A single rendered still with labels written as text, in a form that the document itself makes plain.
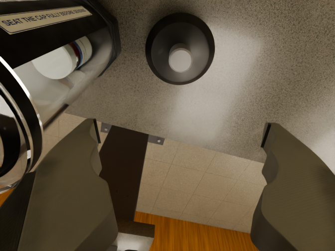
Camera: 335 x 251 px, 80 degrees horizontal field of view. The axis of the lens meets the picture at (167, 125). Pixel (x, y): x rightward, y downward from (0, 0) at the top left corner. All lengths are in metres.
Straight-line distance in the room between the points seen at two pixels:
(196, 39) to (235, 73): 0.09
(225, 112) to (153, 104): 0.12
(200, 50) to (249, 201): 2.00
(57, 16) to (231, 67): 0.23
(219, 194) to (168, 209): 0.53
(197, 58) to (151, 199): 1.88
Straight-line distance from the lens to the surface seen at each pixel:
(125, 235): 0.65
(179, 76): 0.28
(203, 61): 0.28
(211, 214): 2.29
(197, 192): 2.00
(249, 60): 0.33
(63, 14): 0.21
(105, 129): 1.55
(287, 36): 0.34
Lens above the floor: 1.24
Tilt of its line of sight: 57 degrees down
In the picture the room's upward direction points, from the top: 177 degrees counter-clockwise
